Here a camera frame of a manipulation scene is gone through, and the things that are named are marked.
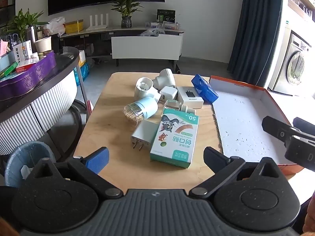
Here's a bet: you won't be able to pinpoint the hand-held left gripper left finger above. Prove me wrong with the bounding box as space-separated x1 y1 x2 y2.
30 147 123 199

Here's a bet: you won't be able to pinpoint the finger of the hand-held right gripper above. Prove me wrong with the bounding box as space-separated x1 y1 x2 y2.
292 117 315 139
261 115 294 142

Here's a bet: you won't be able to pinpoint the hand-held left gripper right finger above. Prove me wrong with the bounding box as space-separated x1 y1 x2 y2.
189 147 283 199

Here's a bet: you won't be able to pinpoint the orange white cardboard box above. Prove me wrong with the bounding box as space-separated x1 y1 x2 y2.
209 76 306 175

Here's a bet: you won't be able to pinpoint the green white bandage box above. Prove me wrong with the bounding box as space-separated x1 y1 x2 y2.
150 108 200 170

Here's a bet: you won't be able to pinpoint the white power adapter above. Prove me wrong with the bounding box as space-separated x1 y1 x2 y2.
130 121 159 153

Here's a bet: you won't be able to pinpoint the white charger packaging box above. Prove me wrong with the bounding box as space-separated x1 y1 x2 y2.
177 86 205 109

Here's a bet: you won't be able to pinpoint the small grey clear-capped item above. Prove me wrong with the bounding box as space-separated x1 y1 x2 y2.
164 100 189 113

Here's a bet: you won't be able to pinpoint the light blue toothpick dispenser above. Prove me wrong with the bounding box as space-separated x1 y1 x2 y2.
123 97 158 128

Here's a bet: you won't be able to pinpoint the blue plastic box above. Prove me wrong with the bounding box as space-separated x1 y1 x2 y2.
191 74 219 104

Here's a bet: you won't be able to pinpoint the small white USB charger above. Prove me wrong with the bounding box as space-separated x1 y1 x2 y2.
159 86 178 103

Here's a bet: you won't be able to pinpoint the round white plug adapter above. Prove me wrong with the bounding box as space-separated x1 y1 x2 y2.
134 77 160 102

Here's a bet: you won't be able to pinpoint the white plug-in device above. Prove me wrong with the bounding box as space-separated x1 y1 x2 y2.
152 68 176 90

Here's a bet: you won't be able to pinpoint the silver washing machine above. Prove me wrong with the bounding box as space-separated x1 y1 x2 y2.
268 29 313 96

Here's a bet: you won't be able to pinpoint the trash bin with blue bag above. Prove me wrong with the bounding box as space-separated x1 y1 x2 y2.
5 141 56 187

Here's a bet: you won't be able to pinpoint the curved ribbed counter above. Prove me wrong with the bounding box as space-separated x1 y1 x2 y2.
0 47 88 155

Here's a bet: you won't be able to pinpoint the blue plastic bag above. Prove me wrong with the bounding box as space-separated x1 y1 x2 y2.
74 63 90 86

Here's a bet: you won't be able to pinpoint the dark blue curtain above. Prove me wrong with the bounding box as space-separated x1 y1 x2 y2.
227 0 284 88

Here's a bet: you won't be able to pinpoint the purple patterned box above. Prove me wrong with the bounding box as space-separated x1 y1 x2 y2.
0 50 57 101

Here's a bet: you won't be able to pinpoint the person's left leg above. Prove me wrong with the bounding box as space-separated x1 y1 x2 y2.
0 216 19 236

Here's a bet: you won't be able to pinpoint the red flat box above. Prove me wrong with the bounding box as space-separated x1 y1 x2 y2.
16 63 36 73

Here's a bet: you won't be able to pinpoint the long low TV cabinet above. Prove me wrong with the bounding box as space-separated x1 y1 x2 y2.
59 25 185 67

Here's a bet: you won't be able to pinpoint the green flat box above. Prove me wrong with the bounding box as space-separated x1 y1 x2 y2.
0 61 20 79

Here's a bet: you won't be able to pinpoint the white paper cup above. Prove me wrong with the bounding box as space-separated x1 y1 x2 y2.
34 36 52 53

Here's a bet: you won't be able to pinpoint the white medicine box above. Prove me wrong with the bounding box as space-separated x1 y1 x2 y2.
13 40 33 63

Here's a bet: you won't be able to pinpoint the yellow box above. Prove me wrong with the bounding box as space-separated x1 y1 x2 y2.
65 20 84 34

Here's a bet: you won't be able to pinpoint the white router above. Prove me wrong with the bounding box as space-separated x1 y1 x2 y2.
86 14 109 31

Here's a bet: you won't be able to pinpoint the grey plastic bag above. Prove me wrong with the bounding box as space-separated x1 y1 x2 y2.
140 28 164 37

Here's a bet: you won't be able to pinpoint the steel tumbler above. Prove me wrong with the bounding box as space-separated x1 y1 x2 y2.
27 26 37 50

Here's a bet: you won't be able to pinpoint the white plastic bag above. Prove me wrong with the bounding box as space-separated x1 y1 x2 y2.
47 17 66 36

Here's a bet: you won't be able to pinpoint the clear plastic organisers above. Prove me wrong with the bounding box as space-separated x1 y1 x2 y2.
145 21 181 30

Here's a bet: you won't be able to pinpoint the black green box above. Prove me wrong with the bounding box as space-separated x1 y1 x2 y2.
157 9 176 22

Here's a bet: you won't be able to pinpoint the green bamboo plant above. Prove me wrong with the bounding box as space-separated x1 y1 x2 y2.
5 8 50 42

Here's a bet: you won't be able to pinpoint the green potted plant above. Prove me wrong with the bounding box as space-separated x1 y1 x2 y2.
112 0 145 18

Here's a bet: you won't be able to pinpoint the wall shelf with glasses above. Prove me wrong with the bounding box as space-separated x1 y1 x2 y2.
287 0 315 21

